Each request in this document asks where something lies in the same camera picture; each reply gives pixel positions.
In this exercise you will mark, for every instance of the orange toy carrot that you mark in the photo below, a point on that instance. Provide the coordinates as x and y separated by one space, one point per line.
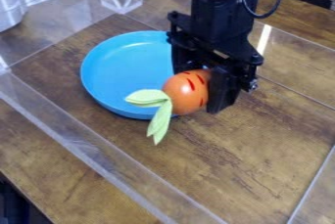
183 95

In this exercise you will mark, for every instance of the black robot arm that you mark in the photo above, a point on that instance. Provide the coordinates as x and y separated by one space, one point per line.
211 38

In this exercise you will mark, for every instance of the blue round tray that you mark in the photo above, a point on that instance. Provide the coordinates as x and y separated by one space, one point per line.
129 62

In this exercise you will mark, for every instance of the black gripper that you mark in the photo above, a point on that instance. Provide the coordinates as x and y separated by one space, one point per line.
211 37

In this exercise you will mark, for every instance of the clear acrylic enclosure panel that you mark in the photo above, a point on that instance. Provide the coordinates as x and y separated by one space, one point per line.
171 205

